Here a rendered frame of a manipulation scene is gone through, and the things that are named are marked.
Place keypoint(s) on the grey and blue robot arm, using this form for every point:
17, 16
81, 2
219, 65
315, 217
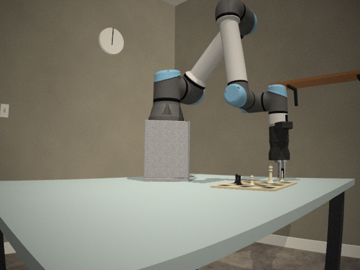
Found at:
234, 20

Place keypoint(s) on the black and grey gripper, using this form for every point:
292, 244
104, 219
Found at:
279, 140

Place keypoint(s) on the white chess king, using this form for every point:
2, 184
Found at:
270, 181

